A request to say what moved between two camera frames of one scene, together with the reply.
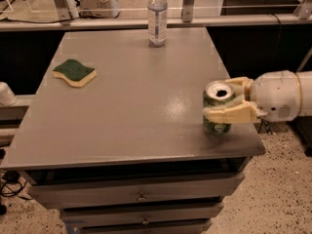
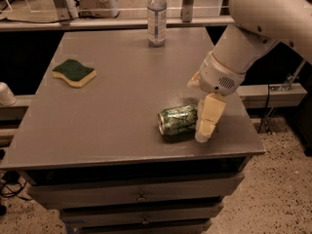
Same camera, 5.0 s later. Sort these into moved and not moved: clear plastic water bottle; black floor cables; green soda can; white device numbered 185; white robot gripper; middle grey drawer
Moved: white robot gripper; green soda can
Not moved: white device numbered 185; clear plastic water bottle; black floor cables; middle grey drawer
